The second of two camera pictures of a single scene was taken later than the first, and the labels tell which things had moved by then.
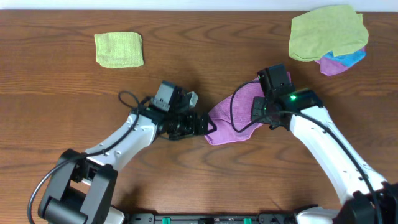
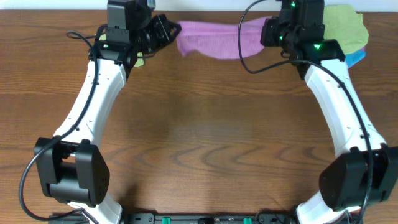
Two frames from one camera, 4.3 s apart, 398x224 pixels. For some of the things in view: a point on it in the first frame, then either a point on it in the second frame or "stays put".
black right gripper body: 260,108 -> 277,35
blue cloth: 349,59 stays put
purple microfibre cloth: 225,132 -> 220,41
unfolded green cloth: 339,29 stays put
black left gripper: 201,124 -> 162,30
